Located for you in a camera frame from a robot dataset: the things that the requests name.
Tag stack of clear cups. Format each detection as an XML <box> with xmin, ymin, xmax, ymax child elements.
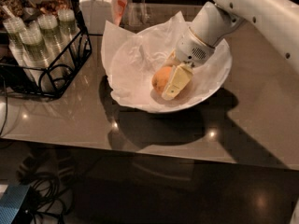
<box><xmin>20</xmin><ymin>27</ymin><xmax>54</xmax><ymax>92</ymax></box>
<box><xmin>3</xmin><ymin>17</ymin><xmax>26</xmax><ymax>67</ymax></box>
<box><xmin>58</xmin><ymin>8</ymin><xmax>79</xmax><ymax>57</ymax></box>
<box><xmin>37</xmin><ymin>14</ymin><xmax>74</xmax><ymax>77</ymax></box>

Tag glass jar with granola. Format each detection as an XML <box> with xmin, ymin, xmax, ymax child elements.
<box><xmin>0</xmin><ymin>0</ymin><xmax>23</xmax><ymax>17</ymax></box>

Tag orange white packet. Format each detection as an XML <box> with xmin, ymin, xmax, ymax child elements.
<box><xmin>112</xmin><ymin>0</ymin><xmax>127</xmax><ymax>25</ymax></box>

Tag blue grey box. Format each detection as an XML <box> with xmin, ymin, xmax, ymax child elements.
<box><xmin>0</xmin><ymin>184</ymin><xmax>32</xmax><ymax>224</ymax></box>

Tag white crumpled paper liner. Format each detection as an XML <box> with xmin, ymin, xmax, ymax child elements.
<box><xmin>100</xmin><ymin>10</ymin><xmax>230</xmax><ymax>113</ymax></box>

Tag black cables on floor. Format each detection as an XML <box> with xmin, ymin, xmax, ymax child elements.
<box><xmin>18</xmin><ymin>171</ymin><xmax>76</xmax><ymax>224</ymax></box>

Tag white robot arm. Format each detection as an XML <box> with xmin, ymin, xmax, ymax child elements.
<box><xmin>162</xmin><ymin>0</ymin><xmax>299</xmax><ymax>100</ymax></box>

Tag black wire basket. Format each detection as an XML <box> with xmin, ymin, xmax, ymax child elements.
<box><xmin>0</xmin><ymin>0</ymin><xmax>92</xmax><ymax>97</ymax></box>

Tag orange fruit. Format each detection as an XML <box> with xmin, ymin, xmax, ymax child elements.
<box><xmin>151</xmin><ymin>66</ymin><xmax>172</xmax><ymax>94</ymax></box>

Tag white bowl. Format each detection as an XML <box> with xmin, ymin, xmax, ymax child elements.
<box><xmin>109</xmin><ymin>21</ymin><xmax>234</xmax><ymax>114</ymax></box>

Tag white lidded jar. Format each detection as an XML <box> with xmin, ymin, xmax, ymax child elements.
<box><xmin>79</xmin><ymin>0</ymin><xmax>114</xmax><ymax>35</ymax></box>

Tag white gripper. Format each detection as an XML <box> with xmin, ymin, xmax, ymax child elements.
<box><xmin>162</xmin><ymin>30</ymin><xmax>215</xmax><ymax>101</ymax></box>

